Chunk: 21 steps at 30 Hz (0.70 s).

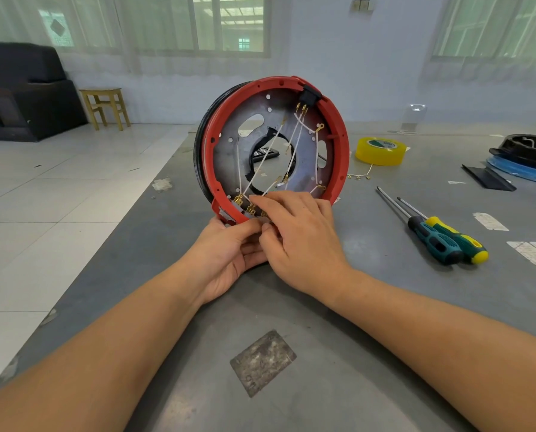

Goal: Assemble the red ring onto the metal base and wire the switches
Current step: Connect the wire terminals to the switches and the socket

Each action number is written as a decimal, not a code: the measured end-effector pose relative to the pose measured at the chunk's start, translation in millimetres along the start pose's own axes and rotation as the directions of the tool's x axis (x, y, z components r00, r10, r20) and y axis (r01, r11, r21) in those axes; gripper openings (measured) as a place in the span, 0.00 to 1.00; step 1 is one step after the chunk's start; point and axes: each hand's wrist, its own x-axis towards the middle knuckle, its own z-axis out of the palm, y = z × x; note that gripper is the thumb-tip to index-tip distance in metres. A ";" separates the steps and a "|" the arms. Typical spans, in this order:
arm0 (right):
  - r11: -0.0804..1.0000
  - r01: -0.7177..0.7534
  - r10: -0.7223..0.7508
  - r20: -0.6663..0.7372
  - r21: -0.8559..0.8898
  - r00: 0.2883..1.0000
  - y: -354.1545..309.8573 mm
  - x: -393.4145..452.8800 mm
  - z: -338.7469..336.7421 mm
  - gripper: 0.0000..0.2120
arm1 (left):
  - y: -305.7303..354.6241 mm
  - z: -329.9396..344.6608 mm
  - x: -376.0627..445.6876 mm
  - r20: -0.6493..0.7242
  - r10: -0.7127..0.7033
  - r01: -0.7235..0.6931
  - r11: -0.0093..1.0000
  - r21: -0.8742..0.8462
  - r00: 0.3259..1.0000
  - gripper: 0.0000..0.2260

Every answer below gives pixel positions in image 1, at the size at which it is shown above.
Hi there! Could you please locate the person's right hand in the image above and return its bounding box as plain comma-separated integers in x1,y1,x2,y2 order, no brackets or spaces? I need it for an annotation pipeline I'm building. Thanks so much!
248,191,355,307

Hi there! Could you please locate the person's left hand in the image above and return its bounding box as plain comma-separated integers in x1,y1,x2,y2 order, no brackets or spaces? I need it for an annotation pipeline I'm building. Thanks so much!
175,215,271,307

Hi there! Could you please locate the long white terminal wire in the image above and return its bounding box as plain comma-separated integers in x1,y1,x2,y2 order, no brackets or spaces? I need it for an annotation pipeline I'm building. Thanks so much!
258,175,283,199
237,117,289,201

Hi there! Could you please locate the white yellow wires bundle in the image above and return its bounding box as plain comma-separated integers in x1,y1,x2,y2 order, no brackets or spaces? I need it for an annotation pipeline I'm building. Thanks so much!
346,164,375,181

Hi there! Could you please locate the white branched wires harness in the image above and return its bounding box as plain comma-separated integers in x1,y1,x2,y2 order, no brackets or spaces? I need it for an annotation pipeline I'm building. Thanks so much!
292,110,328,196

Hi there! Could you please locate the red plastic ring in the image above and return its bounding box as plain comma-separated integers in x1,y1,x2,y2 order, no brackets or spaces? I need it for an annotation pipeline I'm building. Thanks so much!
201,76,351,226

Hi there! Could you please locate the black metal round plate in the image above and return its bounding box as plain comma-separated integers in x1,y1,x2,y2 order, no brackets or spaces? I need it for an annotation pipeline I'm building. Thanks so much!
193,80,336,221

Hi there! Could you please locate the dark green black screwdriver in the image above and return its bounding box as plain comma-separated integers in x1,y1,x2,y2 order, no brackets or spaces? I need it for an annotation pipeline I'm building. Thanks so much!
375,186,464,266

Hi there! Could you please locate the green yellow handle screwdriver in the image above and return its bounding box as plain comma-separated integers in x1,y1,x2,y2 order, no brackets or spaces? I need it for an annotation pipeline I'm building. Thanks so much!
397,196,490,266

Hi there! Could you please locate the person's left forearm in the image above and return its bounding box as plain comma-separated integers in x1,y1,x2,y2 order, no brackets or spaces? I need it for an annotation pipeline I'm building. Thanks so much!
0,269,204,432

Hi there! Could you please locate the person's right forearm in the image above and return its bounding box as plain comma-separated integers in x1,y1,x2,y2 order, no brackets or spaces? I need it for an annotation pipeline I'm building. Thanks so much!
326,269,536,432

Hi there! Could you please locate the yellow tape roll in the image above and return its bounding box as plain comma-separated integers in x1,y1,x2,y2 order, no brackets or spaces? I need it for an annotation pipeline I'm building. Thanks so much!
355,137,407,167

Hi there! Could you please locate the clear acrylic stand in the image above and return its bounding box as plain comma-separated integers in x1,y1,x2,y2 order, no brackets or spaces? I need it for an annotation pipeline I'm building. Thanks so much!
389,103,427,134

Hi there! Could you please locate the black flat plate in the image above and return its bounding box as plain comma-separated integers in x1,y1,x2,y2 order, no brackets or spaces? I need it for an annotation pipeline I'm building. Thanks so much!
461,164,517,192

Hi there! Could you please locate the wooden stool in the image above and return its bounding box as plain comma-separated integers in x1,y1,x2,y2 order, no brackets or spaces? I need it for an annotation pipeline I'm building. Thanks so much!
79,88,132,131

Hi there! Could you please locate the wide sheer curtain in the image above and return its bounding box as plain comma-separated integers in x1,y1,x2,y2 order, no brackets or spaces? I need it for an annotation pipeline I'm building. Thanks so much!
0,0,291,77

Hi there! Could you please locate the black round housing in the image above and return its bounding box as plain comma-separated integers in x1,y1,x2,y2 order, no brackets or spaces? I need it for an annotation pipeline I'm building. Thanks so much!
488,134,536,174

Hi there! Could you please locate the black armchair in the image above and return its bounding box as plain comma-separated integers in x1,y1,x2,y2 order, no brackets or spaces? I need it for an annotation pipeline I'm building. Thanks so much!
0,42,88,143

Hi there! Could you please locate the wide window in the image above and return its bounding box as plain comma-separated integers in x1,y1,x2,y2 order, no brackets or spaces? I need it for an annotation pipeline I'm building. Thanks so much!
38,0,271,57

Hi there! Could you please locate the narrow sheer curtain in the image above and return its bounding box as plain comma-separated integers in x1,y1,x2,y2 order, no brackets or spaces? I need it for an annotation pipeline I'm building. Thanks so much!
420,0,536,84

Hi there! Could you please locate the narrow window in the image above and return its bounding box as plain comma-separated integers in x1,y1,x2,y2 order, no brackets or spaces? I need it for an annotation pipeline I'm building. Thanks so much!
434,0,536,59

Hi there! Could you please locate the blue plastic ring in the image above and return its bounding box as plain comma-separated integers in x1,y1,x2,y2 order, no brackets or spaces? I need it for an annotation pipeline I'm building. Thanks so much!
486,156,536,187

